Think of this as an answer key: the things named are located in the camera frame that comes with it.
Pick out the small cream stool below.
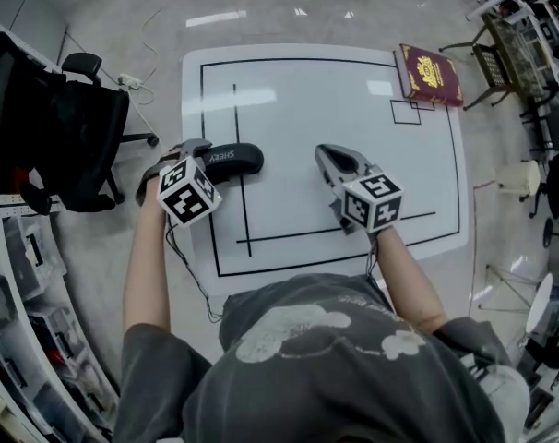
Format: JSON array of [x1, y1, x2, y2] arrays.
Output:
[[493, 159, 541, 198]]

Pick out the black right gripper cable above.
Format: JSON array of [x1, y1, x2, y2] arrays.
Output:
[[365, 236, 383, 287]]

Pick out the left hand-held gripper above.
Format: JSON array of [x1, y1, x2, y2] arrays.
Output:
[[136, 138, 222, 228]]

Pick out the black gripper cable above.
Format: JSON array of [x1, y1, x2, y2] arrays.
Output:
[[165, 214, 224, 324], [365, 236, 383, 287]]

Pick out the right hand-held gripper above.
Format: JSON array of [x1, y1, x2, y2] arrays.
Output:
[[315, 144, 404, 237]]

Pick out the person's grey printed shirt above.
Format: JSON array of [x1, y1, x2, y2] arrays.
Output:
[[113, 272, 533, 443]]

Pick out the black glasses case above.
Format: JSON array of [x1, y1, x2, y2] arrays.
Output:
[[199, 142, 266, 186]]

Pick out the white shelf with storage bins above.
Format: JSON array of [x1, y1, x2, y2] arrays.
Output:
[[0, 195, 120, 443]]

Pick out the metal frame glass table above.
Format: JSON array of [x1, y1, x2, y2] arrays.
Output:
[[438, 12, 559, 111]]

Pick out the person's right forearm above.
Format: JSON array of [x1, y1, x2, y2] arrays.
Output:
[[373, 223, 448, 335]]

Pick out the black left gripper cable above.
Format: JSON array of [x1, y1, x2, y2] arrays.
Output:
[[165, 214, 224, 324]]

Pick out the white floor cable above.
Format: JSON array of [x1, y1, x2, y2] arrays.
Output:
[[139, 6, 166, 131]]

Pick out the person's left forearm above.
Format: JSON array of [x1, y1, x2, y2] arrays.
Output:
[[123, 200, 172, 337]]

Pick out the round white side table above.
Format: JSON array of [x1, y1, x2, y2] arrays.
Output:
[[476, 263, 555, 341]]

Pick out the maroon hardcover book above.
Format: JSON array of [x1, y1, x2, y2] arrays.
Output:
[[393, 42, 466, 109]]

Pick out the black office chair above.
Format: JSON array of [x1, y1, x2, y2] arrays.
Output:
[[0, 29, 161, 215]]

